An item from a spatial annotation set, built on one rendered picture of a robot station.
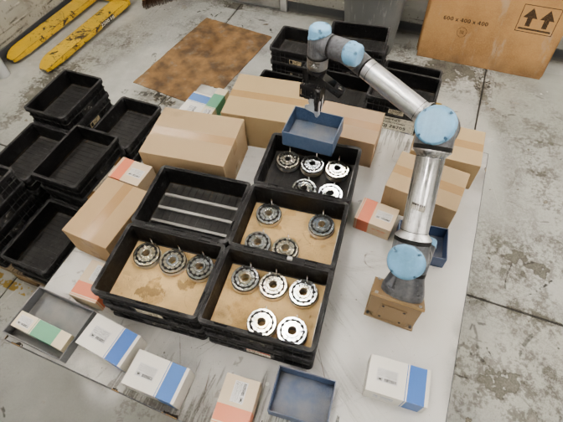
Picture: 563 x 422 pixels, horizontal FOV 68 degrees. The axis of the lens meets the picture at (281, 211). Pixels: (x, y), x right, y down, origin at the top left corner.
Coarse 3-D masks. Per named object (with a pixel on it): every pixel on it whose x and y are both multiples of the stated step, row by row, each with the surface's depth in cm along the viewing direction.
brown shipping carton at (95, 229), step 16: (96, 192) 178; (112, 192) 178; (128, 192) 178; (144, 192) 178; (80, 208) 174; (96, 208) 173; (112, 208) 173; (128, 208) 173; (80, 224) 169; (96, 224) 169; (112, 224) 169; (80, 240) 168; (96, 240) 164; (112, 240) 165; (96, 256) 177
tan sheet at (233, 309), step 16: (224, 288) 154; (288, 288) 154; (320, 288) 153; (224, 304) 151; (240, 304) 151; (256, 304) 150; (272, 304) 150; (288, 304) 150; (320, 304) 150; (224, 320) 147; (240, 320) 147; (304, 320) 146; (272, 336) 144
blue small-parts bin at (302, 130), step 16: (304, 112) 165; (320, 112) 162; (288, 128) 164; (304, 128) 167; (320, 128) 166; (336, 128) 166; (288, 144) 162; (304, 144) 158; (320, 144) 155; (336, 144) 161
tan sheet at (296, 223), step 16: (256, 208) 174; (256, 224) 170; (288, 224) 169; (304, 224) 169; (336, 224) 169; (272, 240) 165; (304, 240) 165; (320, 240) 165; (304, 256) 161; (320, 256) 161
